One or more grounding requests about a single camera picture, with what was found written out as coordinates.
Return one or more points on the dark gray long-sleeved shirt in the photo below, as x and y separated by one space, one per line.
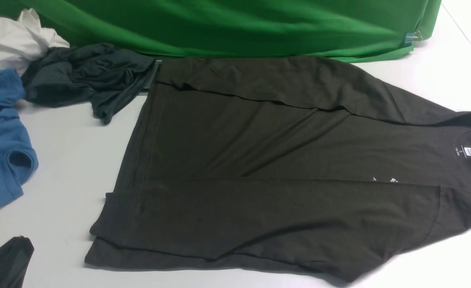
297 164

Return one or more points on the blue crumpled shirt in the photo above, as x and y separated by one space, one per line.
18 159

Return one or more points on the dark teal crumpled garment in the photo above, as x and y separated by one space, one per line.
107 77

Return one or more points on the green backdrop cloth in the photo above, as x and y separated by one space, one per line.
346 30

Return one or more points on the blue binder clip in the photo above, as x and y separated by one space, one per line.
411 38

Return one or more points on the white crumpled garment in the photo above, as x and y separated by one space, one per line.
25 40

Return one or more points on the black gripper part at corner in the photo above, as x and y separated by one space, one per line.
15 256

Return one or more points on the metal table cable hatch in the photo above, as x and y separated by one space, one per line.
149 81

